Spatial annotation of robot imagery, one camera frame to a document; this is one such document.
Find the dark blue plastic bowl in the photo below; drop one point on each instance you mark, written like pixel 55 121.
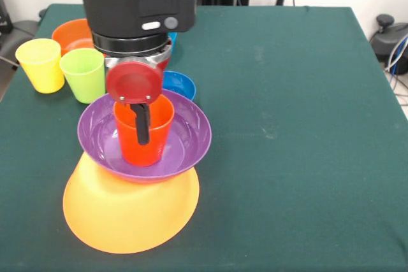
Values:
pixel 181 84

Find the light blue plastic bowl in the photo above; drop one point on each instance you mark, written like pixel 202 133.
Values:
pixel 172 41

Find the orange-red plastic bowl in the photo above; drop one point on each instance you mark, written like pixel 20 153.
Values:
pixel 71 34

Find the red plastic cup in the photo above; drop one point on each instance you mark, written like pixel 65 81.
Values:
pixel 143 147

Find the large yellow plastic bowl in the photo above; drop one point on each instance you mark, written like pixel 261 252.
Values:
pixel 134 218

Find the yellow plastic cup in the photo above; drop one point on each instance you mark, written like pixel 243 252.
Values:
pixel 41 68

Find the green plastic cup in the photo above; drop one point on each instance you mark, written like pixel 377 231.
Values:
pixel 84 77

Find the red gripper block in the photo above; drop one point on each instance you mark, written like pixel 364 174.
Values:
pixel 134 82

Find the purple plastic bowl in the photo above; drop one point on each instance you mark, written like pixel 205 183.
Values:
pixel 191 138

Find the dark green tablecloth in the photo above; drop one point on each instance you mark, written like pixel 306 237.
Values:
pixel 318 157

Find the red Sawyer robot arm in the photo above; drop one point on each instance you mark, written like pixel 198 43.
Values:
pixel 137 7

